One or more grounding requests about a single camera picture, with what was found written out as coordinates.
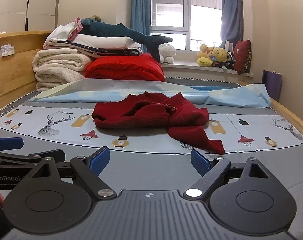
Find dark red knit sweater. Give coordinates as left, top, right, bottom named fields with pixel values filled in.
left=91, top=92, right=225, bottom=155

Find light blue folded sheet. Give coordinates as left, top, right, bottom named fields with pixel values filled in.
left=30, top=79, right=271, bottom=108

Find tissue pack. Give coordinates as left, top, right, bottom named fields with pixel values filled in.
left=0, top=44, right=15, bottom=57

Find purple box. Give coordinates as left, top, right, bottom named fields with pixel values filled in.
left=262, top=70, right=282, bottom=101

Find yellow plush toys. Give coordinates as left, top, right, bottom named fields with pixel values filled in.
left=197, top=44, right=235, bottom=70

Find bright red folded blanket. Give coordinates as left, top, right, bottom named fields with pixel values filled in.
left=85, top=54, right=165, bottom=82

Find white folded bedding stack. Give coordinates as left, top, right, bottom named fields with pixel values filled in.
left=43, top=19, right=143, bottom=58

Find dark red cushion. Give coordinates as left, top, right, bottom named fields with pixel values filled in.
left=233, top=40, right=252, bottom=75

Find white plush toy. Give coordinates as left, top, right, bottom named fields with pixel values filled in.
left=159, top=43, right=177, bottom=64

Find teal shark plush toy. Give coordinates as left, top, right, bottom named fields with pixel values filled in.
left=80, top=18, right=173, bottom=63

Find white wardrobe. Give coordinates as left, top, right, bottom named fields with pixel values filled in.
left=0, top=0, right=59, bottom=33

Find left blue curtain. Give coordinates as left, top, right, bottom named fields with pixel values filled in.
left=130, top=0, right=152, bottom=53

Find blue curtain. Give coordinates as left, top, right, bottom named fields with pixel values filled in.
left=130, top=0, right=152, bottom=53
left=220, top=0, right=243, bottom=48

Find window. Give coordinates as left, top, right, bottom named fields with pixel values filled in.
left=150, top=0, right=222, bottom=52

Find right blue curtain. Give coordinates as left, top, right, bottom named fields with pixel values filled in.
left=220, top=0, right=243, bottom=48

